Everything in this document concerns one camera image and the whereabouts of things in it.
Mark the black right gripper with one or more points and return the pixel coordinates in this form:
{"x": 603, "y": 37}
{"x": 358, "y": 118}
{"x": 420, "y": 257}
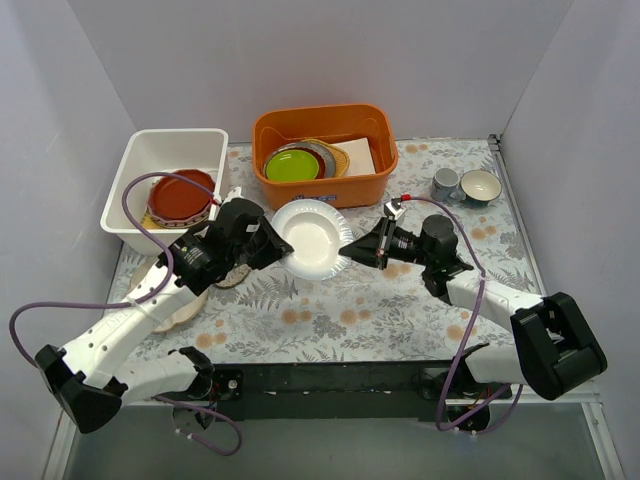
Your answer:
{"x": 382, "y": 247}

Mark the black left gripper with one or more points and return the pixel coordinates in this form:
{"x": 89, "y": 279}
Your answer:
{"x": 254, "y": 239}

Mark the speckled oval dish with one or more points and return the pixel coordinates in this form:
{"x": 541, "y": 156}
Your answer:
{"x": 235, "y": 277}

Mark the white round plate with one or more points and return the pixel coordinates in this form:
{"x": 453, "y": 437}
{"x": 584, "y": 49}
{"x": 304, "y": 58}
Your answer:
{"x": 316, "y": 231}

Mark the cream divided plate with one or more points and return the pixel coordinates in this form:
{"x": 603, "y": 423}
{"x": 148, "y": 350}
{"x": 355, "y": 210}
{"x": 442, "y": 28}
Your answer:
{"x": 181, "y": 316}

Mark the red round plate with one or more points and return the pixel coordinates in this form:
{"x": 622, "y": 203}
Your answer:
{"x": 173, "y": 199}

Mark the pink polka dot plate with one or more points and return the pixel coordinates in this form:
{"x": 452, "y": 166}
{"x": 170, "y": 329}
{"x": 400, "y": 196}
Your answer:
{"x": 184, "y": 223}

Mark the yellow bamboo mat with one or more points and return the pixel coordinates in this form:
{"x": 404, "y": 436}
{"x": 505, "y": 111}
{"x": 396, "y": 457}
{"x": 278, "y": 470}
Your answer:
{"x": 148, "y": 222}

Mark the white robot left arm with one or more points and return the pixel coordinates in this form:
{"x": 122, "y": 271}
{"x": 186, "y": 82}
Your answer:
{"x": 91, "y": 377}

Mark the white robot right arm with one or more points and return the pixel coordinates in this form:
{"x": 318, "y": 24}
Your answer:
{"x": 554, "y": 348}

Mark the white plastic bin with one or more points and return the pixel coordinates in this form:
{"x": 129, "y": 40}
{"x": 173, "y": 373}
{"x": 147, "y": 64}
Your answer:
{"x": 154, "y": 150}

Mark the orange plastic bin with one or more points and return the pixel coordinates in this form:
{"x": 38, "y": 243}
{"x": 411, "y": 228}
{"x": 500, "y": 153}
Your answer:
{"x": 332, "y": 124}

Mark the white square plate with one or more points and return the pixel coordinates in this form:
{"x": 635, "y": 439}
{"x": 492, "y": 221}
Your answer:
{"x": 360, "y": 157}

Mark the yellow woven basket plate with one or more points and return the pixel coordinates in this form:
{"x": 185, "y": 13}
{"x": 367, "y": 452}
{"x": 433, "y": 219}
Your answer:
{"x": 340, "y": 161}

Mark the lime green plate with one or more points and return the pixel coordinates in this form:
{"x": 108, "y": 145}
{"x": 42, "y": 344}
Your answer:
{"x": 292, "y": 166}

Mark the grey rimmed plate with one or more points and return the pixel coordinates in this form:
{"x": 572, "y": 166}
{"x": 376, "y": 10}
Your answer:
{"x": 319, "y": 152}

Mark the small patterned mug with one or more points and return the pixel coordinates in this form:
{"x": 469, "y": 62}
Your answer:
{"x": 446, "y": 186}

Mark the green rimmed bowl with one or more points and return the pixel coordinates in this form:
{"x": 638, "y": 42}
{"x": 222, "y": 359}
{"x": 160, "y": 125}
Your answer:
{"x": 480, "y": 188}

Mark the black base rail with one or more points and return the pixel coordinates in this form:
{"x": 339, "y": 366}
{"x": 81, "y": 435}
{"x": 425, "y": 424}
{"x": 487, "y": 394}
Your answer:
{"x": 352, "y": 390}

